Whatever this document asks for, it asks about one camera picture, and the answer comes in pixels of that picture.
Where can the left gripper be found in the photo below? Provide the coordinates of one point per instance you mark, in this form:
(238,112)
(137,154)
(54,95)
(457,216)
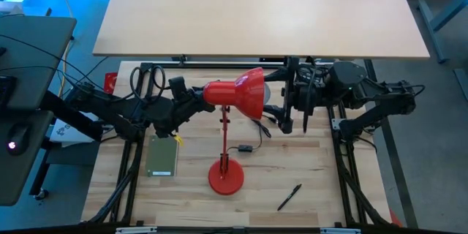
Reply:
(179,109)

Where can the yellow tag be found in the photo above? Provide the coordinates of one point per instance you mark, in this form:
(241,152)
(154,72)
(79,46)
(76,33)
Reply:
(178,140)

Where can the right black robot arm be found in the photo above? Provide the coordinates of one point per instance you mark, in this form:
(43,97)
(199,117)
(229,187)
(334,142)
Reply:
(345,77)

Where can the red desk lamp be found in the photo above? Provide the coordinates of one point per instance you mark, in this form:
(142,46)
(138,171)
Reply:
(237,93)

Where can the silver metal bracket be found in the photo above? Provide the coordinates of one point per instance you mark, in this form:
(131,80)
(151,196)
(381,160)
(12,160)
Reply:
(340,231)
(135,230)

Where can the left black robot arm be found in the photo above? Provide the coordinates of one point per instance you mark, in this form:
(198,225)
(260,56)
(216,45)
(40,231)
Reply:
(120,111)

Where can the white box with logo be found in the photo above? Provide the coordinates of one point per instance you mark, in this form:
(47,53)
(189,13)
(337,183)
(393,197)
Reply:
(67,135)

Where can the dark grey side desk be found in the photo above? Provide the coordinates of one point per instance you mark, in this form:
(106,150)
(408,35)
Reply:
(33,44)

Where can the red corner bracket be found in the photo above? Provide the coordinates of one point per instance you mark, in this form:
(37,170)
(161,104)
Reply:
(395,220)
(110,82)

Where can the large wooden desk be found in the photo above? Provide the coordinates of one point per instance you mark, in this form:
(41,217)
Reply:
(256,14)

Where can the white lightbulb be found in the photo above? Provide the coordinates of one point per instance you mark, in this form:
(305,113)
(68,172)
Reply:
(267,93)

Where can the green notebook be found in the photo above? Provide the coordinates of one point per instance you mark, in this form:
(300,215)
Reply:
(161,157)

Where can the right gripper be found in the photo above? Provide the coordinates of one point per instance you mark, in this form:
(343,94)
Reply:
(311,91)

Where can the black leg with caster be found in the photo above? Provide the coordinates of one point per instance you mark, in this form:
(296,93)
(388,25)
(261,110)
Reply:
(42,194)

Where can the black pen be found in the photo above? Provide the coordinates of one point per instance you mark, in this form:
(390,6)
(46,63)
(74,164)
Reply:
(289,197)

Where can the black computer mouse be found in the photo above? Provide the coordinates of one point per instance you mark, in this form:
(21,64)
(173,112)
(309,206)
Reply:
(18,140)

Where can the grey metal desk frame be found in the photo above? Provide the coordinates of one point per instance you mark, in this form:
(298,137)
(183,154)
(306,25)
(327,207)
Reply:
(431,33)

